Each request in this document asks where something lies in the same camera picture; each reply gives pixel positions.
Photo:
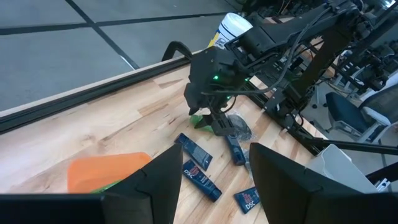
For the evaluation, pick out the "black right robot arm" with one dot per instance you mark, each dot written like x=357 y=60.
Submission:
x=273 y=34

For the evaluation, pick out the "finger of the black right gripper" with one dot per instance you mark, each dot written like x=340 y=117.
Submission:
x=224 y=126
x=206 y=120

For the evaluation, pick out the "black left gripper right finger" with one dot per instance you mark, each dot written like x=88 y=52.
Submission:
x=286 y=193

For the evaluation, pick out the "orange plastic bin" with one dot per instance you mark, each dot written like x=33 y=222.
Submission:
x=102 y=169

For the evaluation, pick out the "white wipes canister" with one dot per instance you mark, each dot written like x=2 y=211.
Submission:
x=231 y=26

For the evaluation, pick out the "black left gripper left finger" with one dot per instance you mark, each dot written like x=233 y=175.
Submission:
x=149 y=199

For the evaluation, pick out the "black item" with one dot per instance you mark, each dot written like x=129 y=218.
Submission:
x=241 y=127

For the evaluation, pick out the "black aluminium rig frame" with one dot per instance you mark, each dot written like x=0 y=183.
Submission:
x=77 y=96

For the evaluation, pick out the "pale grey plastic bin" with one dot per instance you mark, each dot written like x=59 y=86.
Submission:
x=335 y=168

